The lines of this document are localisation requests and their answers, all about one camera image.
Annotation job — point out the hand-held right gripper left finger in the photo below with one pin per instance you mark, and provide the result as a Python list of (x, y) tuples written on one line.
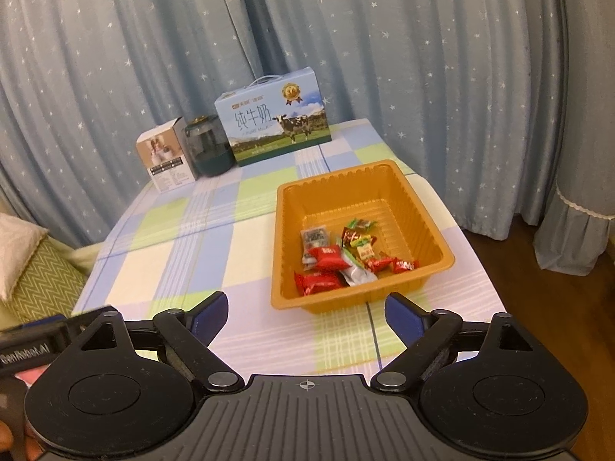
[(211, 318)]

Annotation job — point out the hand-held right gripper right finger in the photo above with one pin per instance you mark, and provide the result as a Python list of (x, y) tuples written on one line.
[(401, 318)]

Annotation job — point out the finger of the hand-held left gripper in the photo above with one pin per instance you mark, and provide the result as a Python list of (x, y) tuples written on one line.
[(81, 322)]

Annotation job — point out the red candy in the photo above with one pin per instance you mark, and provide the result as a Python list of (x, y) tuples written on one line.
[(351, 238), (382, 264)]

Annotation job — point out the silver green snack packet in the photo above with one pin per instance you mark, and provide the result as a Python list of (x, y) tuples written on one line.
[(358, 276)]

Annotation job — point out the yellow green candy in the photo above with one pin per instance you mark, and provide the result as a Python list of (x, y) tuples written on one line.
[(366, 249)]

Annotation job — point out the red snack packet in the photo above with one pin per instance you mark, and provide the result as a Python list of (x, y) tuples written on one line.
[(329, 257), (314, 282)]

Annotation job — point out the green brown candy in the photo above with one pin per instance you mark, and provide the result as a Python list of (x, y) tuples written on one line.
[(361, 224)]

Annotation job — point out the orange plastic tray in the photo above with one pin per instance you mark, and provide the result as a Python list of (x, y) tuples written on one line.
[(336, 192)]

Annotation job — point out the person's left hand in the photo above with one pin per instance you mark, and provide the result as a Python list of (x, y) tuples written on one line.
[(33, 451)]

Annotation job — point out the green zigzag pillow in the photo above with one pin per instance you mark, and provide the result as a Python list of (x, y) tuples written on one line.
[(48, 278)]

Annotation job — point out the pale green sofa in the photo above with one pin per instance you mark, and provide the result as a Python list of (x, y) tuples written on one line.
[(89, 257)]

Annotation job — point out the beige pillow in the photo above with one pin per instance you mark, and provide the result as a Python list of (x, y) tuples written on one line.
[(17, 249)]

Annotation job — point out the white product box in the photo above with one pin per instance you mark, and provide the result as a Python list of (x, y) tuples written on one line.
[(166, 163)]

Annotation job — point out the dark glass jar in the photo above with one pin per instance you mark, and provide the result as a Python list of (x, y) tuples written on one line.
[(209, 153)]

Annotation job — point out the blue milk carton box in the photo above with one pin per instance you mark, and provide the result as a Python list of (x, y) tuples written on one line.
[(274, 115)]

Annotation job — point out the blue star curtain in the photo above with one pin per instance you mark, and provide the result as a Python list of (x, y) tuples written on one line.
[(144, 57)]

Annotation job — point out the lace-trimmed blue cloth cover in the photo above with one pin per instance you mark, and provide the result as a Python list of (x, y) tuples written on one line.
[(586, 105)]

